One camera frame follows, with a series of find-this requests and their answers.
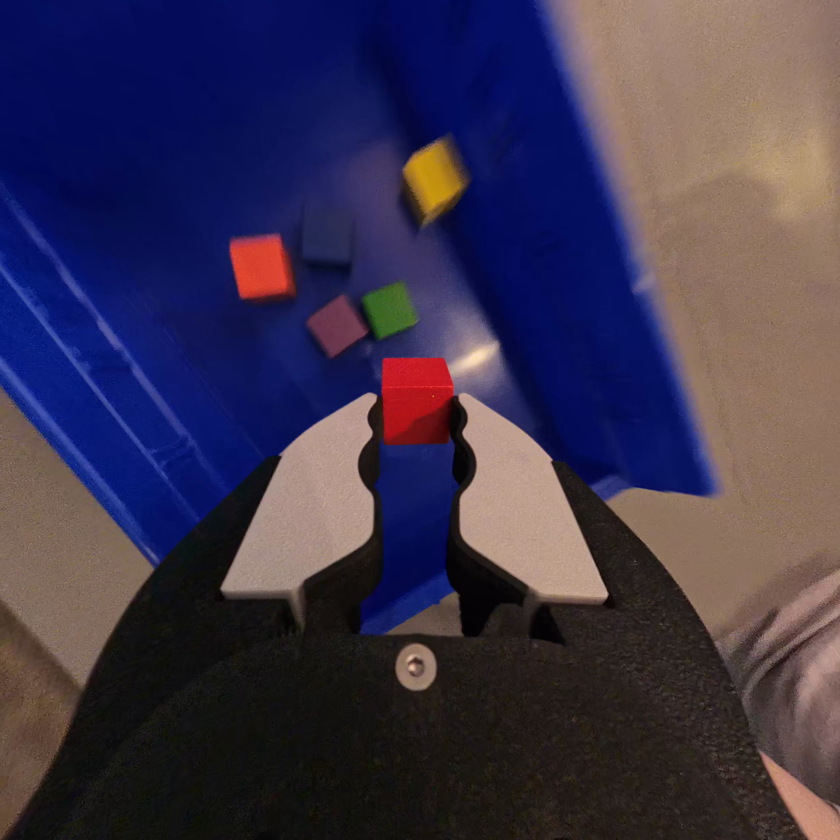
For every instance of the orange wooden cube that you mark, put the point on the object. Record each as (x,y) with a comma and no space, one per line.
(261,268)

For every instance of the purple wooden cube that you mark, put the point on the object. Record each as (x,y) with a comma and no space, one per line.
(337,326)

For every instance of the blue plastic storage bin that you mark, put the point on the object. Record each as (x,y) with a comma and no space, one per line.
(131,131)

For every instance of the person's left forearm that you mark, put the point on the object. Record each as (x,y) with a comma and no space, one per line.
(807,807)

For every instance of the yellow wooden cube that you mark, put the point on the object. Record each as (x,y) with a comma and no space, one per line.
(434,177)

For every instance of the dark blue wooden cube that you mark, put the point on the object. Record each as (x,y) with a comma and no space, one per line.
(327,236)

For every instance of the green wooden cube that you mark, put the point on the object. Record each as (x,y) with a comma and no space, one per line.
(389,310)

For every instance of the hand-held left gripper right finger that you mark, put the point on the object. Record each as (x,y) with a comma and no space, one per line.
(525,525)

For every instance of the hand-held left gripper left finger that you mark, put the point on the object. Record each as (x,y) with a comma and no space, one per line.
(302,525)

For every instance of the red wooden cube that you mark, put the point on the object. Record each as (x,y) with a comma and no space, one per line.
(417,400)

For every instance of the person's light grey shirt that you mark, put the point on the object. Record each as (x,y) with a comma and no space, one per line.
(794,669)

